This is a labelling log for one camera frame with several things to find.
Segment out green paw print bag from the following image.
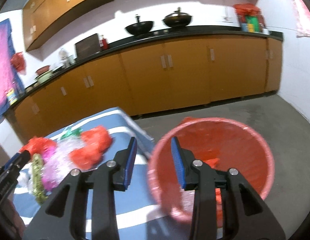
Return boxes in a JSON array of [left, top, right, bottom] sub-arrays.
[[31, 153, 48, 205]]

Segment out magenta plastic bag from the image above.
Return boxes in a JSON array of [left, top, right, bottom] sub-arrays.
[[41, 146, 60, 191]]

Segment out clear bubble wrap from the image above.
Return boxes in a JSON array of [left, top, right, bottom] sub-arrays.
[[55, 137, 84, 181]]

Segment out small green plastic wrapper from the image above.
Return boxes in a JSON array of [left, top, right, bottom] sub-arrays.
[[60, 128, 82, 140]]

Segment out red plastic trash basket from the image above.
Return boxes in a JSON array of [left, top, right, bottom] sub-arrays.
[[147, 117, 275, 223]]

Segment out person's left hand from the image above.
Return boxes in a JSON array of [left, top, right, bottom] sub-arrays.
[[2, 199, 26, 238]]

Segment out lower wooden cabinets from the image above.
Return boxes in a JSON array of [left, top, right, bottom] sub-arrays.
[[5, 35, 282, 142]]

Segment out wooden cabinets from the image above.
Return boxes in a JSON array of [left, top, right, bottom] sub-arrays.
[[5, 35, 282, 142], [23, 0, 114, 51]]

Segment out blue white striped tablecloth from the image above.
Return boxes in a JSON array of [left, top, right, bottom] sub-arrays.
[[13, 107, 190, 239]]

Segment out yellow detergent bottle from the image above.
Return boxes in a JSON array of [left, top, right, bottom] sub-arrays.
[[6, 88, 18, 106]]

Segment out pink blue curtain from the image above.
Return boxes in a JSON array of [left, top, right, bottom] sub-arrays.
[[0, 18, 25, 120]]

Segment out green basin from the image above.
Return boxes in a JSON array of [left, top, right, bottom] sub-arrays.
[[36, 70, 53, 84]]

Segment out clear jar with bag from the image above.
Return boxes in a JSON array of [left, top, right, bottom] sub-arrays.
[[58, 48, 75, 68]]

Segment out red bottle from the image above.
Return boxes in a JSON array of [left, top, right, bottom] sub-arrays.
[[100, 35, 109, 50]]

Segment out dark cutting board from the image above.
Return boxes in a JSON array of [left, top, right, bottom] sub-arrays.
[[75, 33, 101, 61]]

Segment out red basin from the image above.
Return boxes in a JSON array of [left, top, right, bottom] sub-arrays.
[[36, 65, 50, 76]]

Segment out hanging red plastic bag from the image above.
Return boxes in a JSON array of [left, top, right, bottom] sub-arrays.
[[10, 52, 26, 75]]

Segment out black wok left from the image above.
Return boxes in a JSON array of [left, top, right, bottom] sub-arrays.
[[125, 15, 154, 36]]

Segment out black wok with lid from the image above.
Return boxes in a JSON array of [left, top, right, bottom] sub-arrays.
[[163, 7, 192, 28]]

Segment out white mug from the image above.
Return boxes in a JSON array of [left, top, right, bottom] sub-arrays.
[[262, 28, 270, 35]]

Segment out red bag of groceries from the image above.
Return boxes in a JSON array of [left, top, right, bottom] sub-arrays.
[[233, 3, 265, 33]]

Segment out upper wooden cabinets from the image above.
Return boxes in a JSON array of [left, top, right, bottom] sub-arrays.
[[23, 0, 114, 51]]

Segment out pink floral window curtain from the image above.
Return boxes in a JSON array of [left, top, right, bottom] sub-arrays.
[[292, 0, 310, 37]]

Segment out wall socket with cable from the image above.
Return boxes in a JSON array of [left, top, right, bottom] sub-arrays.
[[222, 0, 233, 23]]

